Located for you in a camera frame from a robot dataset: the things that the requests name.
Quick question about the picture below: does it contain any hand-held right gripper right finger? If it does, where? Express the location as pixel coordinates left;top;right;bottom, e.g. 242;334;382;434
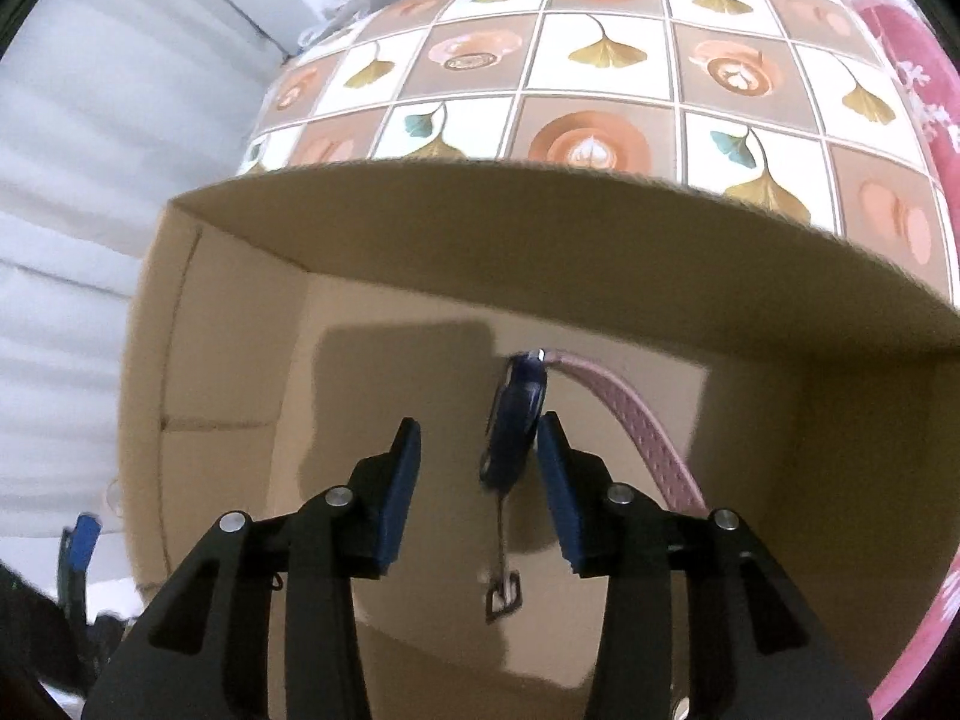
535;411;875;720

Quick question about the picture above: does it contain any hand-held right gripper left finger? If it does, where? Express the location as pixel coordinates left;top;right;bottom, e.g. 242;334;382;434
81;417;422;720

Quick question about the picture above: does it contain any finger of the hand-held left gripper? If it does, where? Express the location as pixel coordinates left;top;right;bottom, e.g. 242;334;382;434
58;514;104;620

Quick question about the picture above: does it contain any brown cardboard box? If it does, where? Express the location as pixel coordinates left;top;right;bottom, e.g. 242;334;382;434
118;162;960;720

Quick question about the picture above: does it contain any white curtain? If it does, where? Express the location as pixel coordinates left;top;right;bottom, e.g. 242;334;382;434
0;0;391;593

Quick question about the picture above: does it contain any leaf and coffee print tablecloth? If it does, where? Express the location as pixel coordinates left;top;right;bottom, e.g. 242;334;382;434
238;0;953;293

